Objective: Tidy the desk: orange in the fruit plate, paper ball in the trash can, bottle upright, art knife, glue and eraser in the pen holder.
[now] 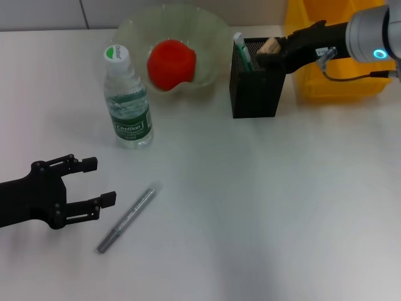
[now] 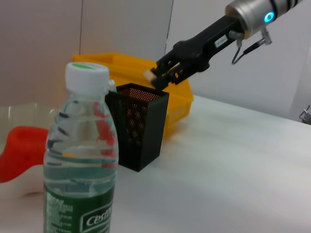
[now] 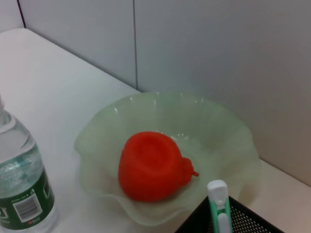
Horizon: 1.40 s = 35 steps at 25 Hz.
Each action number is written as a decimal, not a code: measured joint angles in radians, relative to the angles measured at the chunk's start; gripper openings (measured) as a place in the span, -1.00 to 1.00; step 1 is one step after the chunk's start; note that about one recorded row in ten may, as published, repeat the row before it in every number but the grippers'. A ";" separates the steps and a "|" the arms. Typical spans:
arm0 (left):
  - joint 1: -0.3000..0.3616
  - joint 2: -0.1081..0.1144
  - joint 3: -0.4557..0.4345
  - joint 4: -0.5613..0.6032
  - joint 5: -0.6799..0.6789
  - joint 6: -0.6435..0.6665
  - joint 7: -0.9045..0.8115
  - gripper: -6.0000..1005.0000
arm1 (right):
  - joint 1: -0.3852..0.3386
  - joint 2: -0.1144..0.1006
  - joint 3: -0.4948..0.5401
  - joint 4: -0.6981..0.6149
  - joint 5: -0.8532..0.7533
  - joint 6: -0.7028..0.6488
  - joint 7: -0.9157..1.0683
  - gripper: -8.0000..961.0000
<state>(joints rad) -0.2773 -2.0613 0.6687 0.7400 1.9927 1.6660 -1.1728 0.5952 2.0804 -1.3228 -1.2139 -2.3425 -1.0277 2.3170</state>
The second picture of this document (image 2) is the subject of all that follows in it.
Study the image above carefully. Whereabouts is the orange toy fruit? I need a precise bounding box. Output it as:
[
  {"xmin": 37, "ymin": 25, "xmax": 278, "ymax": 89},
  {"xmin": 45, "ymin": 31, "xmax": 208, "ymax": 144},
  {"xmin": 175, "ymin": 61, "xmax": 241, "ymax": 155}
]
[{"xmin": 0, "ymin": 125, "xmax": 51, "ymax": 184}]

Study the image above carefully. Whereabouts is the black mesh pen holder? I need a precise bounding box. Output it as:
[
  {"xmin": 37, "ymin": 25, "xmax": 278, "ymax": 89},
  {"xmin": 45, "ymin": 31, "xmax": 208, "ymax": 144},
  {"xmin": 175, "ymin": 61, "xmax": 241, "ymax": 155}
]
[{"xmin": 104, "ymin": 83, "xmax": 170, "ymax": 172}]

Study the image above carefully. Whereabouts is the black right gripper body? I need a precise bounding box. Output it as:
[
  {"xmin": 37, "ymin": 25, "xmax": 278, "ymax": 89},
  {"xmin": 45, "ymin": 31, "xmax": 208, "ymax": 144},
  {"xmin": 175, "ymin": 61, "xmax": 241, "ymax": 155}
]
[{"xmin": 170, "ymin": 15, "xmax": 246, "ymax": 75}]

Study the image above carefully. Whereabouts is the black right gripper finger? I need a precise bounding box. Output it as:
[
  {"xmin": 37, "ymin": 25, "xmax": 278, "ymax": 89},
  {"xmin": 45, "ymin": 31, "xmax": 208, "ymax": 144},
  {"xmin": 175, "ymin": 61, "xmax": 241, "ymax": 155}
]
[
  {"xmin": 155, "ymin": 49, "xmax": 182, "ymax": 74},
  {"xmin": 152, "ymin": 65, "xmax": 190, "ymax": 91}
]

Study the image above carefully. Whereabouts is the yellow plastic bin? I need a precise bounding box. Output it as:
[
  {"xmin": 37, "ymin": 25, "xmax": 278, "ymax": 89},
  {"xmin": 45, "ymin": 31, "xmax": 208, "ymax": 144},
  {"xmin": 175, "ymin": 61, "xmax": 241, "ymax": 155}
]
[{"xmin": 72, "ymin": 52, "xmax": 194, "ymax": 141}]

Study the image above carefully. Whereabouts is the pale green glass fruit plate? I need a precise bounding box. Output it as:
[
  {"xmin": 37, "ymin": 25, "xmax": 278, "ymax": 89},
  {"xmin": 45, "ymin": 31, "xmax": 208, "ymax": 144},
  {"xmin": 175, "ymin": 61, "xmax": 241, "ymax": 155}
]
[{"xmin": 0, "ymin": 103, "xmax": 60, "ymax": 197}]

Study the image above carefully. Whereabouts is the clear water bottle green label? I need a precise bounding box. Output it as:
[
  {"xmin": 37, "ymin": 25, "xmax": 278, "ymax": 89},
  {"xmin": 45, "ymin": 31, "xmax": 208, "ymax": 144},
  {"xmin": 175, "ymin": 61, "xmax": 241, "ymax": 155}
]
[{"xmin": 43, "ymin": 62, "xmax": 120, "ymax": 233}]

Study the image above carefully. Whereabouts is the tan eraser block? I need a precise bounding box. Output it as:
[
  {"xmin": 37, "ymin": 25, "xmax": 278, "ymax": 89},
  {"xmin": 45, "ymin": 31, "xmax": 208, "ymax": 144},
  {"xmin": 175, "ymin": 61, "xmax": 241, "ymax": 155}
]
[{"xmin": 143, "ymin": 69, "xmax": 156, "ymax": 81}]

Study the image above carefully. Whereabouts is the grey right gripper cable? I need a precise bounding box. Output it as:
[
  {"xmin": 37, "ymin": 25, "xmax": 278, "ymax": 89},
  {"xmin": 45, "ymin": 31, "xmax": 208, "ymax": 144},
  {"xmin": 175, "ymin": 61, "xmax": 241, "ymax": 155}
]
[{"xmin": 231, "ymin": 26, "xmax": 274, "ymax": 65}]

